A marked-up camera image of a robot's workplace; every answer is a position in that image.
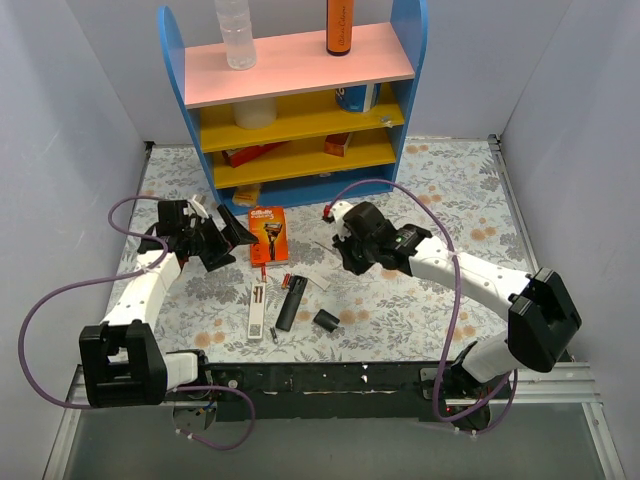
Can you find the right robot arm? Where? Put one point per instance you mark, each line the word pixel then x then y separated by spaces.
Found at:
pixel 539 312

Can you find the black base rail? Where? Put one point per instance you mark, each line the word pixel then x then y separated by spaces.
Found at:
pixel 336 390

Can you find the yellow packet on shelf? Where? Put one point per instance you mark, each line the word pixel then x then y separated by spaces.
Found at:
pixel 247 195

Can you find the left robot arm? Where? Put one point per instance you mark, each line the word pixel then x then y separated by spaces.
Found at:
pixel 121 360

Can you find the white cup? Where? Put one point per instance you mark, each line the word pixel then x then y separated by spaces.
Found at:
pixel 255 114

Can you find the clear handle screwdriver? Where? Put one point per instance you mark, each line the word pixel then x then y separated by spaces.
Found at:
pixel 325 247

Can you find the blue white can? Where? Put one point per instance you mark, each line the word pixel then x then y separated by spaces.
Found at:
pixel 358 99

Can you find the clear plastic bottle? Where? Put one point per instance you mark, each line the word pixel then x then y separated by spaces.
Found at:
pixel 236 30

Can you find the floral table mat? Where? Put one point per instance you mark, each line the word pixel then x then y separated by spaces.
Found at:
pixel 448 187

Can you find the orange box on shelf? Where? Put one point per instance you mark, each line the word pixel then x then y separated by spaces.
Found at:
pixel 337 144

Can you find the black battery cover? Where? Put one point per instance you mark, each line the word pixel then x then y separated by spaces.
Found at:
pixel 326 321

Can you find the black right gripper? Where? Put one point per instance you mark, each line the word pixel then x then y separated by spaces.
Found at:
pixel 351 255

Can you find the black remote control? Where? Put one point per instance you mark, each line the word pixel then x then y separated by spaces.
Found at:
pixel 296 287

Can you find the orange cologne bottle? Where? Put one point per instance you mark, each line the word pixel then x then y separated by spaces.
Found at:
pixel 339 24

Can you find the blue shelf unit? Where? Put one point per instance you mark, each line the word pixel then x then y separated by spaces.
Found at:
pixel 302 76

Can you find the orange razor box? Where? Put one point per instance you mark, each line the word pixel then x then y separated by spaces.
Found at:
pixel 268 225

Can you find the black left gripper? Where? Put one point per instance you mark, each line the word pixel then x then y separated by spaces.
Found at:
pixel 213 245

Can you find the red box on shelf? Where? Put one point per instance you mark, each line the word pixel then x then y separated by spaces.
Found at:
pixel 240 156

